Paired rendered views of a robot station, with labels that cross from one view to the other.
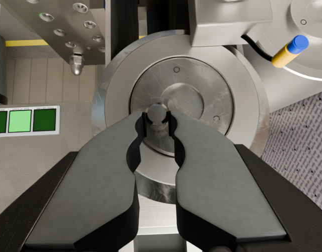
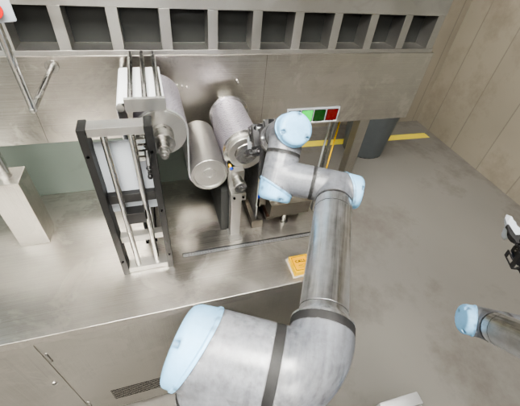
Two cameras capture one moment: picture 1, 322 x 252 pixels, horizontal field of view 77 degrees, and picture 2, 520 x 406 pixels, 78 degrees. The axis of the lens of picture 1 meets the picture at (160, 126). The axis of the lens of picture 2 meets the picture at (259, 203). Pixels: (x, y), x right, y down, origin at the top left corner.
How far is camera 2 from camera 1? 91 cm
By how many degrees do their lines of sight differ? 38
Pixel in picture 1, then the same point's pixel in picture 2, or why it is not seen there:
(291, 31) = (216, 170)
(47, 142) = (294, 104)
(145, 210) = (243, 64)
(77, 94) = not seen: hidden behind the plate
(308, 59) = (213, 163)
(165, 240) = (226, 31)
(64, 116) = not seen: hidden behind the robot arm
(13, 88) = not seen: hidden behind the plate
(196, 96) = (242, 155)
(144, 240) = (242, 31)
